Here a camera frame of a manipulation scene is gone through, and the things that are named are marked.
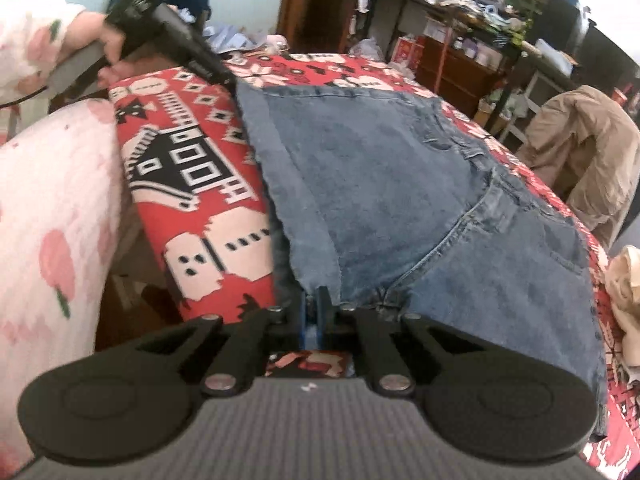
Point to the wooden door frame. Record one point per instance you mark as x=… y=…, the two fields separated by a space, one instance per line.
x=305 y=0

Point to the beige jacket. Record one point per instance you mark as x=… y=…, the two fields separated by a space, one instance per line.
x=580 y=150

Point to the person's left forearm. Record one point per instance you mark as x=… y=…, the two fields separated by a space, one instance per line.
x=35 y=35

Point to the blue denim jeans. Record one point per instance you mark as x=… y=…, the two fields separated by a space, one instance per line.
x=390 y=190

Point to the person's left hand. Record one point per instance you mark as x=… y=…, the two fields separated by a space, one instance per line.
x=110 y=74

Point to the cream sweater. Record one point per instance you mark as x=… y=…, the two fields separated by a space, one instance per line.
x=625 y=290

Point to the red printed blanket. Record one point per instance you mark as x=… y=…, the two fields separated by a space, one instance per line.
x=190 y=175

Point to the light blue cloth pile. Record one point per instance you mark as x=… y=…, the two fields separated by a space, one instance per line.
x=235 y=40

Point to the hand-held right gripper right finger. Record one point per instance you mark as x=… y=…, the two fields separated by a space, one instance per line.
x=324 y=315

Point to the red wooden cabinet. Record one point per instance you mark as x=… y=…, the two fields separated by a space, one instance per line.
x=460 y=70

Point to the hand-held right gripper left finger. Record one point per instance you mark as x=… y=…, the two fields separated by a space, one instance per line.
x=303 y=320

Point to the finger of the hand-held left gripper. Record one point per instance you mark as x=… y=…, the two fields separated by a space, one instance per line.
x=192 y=45

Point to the cluttered dark shelf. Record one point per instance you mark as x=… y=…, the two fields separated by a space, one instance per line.
x=475 y=5

